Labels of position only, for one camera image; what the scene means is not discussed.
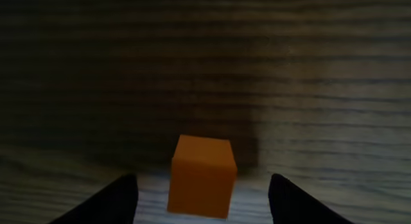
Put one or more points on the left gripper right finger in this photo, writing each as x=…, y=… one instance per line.
x=292, y=204

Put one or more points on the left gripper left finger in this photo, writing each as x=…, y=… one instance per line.
x=112, y=204

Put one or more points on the orange cube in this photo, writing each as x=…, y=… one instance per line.
x=202, y=182

